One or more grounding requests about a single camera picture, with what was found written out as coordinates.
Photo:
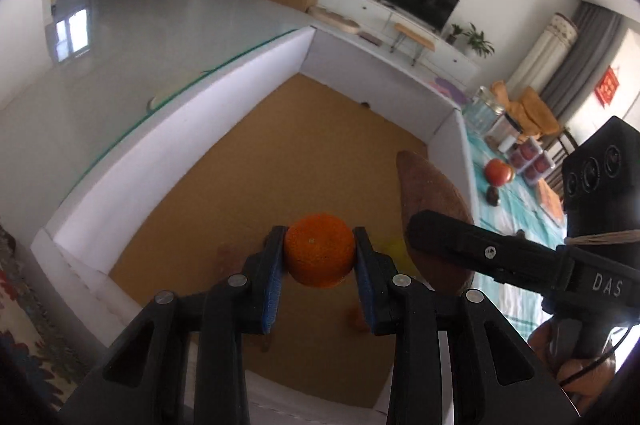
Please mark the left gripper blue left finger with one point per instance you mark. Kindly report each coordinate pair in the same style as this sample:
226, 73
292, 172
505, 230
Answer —
268, 279

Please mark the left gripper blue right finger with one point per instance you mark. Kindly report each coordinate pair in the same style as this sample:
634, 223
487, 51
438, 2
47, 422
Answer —
374, 274

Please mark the large yellow-green pear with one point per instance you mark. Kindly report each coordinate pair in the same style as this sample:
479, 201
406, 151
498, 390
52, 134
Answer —
396, 249

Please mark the small orange tangerine front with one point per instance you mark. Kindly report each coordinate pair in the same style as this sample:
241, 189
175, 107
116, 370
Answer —
356, 322

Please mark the small orange tangerine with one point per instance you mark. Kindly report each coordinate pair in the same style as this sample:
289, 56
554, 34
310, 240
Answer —
356, 322
319, 251

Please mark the small orange tangerine back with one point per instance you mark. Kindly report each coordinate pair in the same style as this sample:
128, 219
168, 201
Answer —
319, 251

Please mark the reddish sweet potato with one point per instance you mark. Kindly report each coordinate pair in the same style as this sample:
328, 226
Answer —
432, 210

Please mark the red apple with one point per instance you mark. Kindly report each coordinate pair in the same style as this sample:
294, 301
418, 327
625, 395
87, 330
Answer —
498, 173

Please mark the person right hand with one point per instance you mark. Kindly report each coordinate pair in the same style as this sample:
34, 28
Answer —
589, 386

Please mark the orange book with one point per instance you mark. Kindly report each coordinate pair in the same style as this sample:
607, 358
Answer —
550, 203

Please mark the teal checkered tablecloth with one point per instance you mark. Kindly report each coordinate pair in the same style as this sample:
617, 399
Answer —
518, 210

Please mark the white cardboard box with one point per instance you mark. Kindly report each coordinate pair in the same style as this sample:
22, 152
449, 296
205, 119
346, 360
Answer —
264, 140

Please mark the right porridge can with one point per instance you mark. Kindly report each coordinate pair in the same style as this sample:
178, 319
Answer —
538, 169

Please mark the porridge can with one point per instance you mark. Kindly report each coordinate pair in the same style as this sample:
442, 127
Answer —
524, 154
538, 169

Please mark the left porridge can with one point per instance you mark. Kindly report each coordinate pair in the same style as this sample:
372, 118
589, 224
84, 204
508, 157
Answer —
524, 154

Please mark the clear jar black lid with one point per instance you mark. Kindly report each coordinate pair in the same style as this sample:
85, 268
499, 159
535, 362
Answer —
503, 134

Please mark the orange lounge chair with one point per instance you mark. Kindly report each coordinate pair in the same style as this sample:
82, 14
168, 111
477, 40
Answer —
529, 111

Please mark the clear jar gold lid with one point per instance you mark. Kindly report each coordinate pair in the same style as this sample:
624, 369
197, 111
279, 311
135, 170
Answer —
483, 111

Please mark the fruit print snack bag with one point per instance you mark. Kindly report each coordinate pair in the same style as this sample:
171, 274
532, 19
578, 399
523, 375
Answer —
450, 90

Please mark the white standing air conditioner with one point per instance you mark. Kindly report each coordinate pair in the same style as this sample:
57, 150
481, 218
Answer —
545, 57

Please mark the small wooden bench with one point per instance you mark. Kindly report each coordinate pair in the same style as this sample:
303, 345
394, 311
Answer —
422, 43

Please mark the grey curtain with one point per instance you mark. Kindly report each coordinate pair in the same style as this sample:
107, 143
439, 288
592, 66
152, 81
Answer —
598, 30

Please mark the green potted plant right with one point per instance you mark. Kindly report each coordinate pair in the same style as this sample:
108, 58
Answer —
477, 42

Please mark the white tv cabinet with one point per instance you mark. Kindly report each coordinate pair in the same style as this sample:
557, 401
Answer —
381, 21

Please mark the red wall hanging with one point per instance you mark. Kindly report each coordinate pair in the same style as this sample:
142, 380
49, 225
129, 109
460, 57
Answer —
606, 88

